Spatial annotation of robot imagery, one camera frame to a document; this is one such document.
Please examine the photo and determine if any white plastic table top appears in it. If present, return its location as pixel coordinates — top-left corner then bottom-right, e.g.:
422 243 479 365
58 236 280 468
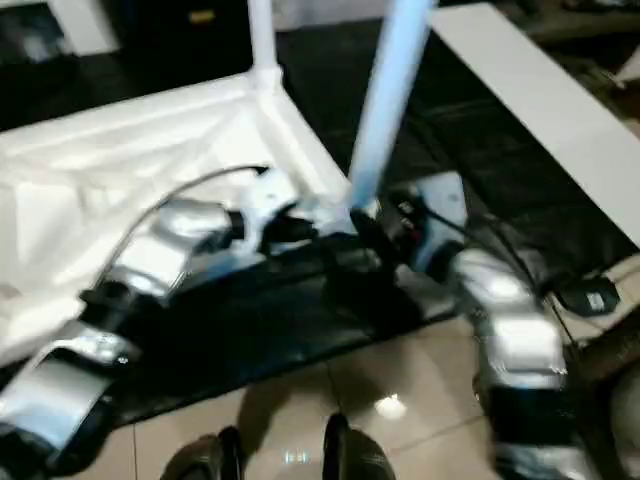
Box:
0 67 361 371

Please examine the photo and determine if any white flat board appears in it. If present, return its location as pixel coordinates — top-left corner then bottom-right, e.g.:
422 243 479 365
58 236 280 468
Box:
429 7 640 236

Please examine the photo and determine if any black box white label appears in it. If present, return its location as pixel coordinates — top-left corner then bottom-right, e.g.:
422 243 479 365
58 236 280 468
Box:
554 277 621 316

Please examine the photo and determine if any dark right robot foot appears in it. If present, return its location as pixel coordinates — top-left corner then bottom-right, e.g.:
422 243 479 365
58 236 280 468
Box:
323 413 396 480

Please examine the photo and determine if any dark robot foot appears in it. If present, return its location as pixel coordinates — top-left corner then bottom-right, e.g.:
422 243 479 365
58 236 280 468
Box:
162 424 246 480
323 413 396 480

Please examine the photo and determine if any black cabinet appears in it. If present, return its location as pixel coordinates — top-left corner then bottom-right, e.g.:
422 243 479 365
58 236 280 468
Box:
114 0 256 71

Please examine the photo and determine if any dark left robot foot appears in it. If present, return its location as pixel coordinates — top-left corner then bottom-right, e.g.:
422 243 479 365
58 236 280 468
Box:
162 424 246 480

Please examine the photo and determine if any white glass-door cabinet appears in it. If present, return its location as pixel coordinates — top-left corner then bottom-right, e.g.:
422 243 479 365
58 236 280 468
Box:
0 0 121 64

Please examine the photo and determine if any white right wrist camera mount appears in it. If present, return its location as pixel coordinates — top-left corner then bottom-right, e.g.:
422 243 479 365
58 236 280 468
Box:
409 172 469 271

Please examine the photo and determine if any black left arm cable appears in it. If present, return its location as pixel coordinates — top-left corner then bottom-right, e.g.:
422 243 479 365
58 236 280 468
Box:
107 164 269 271

